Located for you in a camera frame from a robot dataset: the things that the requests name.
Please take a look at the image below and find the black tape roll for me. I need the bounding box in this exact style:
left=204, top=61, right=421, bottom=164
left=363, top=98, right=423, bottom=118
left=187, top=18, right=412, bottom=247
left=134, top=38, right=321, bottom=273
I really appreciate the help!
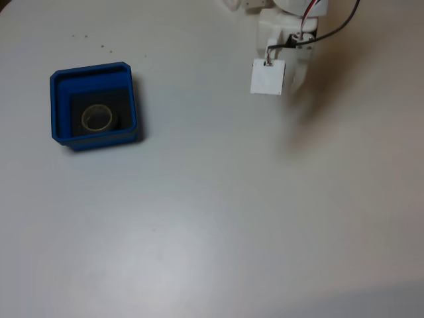
left=80, top=103, right=124, bottom=134

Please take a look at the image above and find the red white servo wire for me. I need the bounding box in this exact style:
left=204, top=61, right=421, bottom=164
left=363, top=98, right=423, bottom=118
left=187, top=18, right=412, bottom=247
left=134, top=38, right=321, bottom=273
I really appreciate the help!
left=297, top=0, right=321, bottom=42

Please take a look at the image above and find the black pad box liner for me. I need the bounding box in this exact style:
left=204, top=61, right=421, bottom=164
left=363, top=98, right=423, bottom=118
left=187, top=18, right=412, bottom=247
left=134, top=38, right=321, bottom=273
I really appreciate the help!
left=68, top=85, right=133, bottom=137

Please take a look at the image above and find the blue plastic box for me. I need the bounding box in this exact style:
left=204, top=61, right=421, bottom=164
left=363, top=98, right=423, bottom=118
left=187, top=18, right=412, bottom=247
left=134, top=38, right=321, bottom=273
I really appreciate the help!
left=49, top=61, right=144, bottom=152

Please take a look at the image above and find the white square camera board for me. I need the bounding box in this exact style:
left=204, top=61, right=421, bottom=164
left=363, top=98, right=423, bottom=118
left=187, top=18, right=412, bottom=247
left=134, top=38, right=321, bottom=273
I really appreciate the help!
left=250, top=58, right=287, bottom=96

